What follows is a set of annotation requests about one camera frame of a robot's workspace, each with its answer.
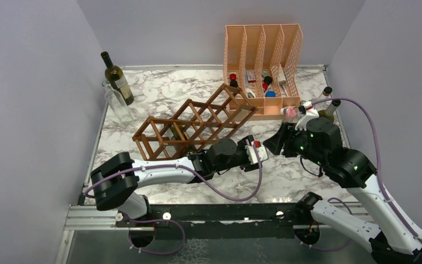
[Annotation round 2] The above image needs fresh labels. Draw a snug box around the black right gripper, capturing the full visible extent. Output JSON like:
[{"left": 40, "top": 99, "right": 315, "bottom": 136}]
[{"left": 263, "top": 120, "right": 326, "bottom": 166}]

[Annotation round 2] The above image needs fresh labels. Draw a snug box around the green bottle white label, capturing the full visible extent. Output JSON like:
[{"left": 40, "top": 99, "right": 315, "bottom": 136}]
[{"left": 318, "top": 100, "right": 341, "bottom": 123}]

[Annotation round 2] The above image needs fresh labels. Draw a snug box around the dark green wine bottle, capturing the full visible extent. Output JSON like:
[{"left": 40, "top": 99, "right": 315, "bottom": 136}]
[{"left": 101, "top": 51, "right": 134, "bottom": 105}]

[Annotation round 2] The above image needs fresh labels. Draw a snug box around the green bottle silver cap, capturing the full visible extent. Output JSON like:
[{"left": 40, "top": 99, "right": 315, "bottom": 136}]
[{"left": 166, "top": 125, "right": 198, "bottom": 156}]

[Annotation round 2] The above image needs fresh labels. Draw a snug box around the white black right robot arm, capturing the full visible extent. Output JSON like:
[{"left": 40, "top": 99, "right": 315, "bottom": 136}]
[{"left": 264, "top": 118, "right": 422, "bottom": 263}]

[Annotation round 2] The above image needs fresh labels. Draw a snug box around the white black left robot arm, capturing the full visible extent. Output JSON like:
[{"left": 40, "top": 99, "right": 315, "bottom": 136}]
[{"left": 84, "top": 135, "right": 268, "bottom": 226}]

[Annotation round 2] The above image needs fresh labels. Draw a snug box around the pink capped small bottle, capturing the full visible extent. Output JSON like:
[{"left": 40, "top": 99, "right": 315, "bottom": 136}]
[{"left": 280, "top": 107, "right": 299, "bottom": 123}]

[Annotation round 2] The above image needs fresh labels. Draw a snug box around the blue bottle cap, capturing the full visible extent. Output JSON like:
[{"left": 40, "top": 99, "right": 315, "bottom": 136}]
[{"left": 264, "top": 90, "right": 276, "bottom": 97}]

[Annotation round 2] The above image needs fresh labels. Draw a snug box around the brown wooden wine rack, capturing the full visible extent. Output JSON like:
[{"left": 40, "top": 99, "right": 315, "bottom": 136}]
[{"left": 132, "top": 84, "right": 258, "bottom": 161}]

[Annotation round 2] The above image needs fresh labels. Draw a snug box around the red capped small bottle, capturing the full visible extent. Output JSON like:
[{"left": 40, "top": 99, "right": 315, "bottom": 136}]
[{"left": 229, "top": 73, "right": 238, "bottom": 87}]

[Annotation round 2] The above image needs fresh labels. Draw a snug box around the peach plastic file organizer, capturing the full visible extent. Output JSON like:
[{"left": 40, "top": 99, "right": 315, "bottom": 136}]
[{"left": 223, "top": 24, "right": 303, "bottom": 120}]

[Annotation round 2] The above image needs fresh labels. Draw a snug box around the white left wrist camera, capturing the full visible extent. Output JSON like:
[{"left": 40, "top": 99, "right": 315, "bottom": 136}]
[{"left": 245, "top": 141, "right": 269, "bottom": 165}]

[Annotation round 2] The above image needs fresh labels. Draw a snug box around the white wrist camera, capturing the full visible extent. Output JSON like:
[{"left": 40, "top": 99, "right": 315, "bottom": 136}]
[
  {"left": 245, "top": 141, "right": 269, "bottom": 165},
  {"left": 295, "top": 101, "right": 319, "bottom": 131}
]

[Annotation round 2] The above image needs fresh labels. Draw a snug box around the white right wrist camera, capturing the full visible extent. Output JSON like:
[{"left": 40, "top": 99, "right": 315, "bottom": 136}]
[{"left": 295, "top": 101, "right": 319, "bottom": 131}]

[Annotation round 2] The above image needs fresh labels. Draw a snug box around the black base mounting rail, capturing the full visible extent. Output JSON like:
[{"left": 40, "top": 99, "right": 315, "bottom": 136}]
[{"left": 115, "top": 203, "right": 313, "bottom": 240}]

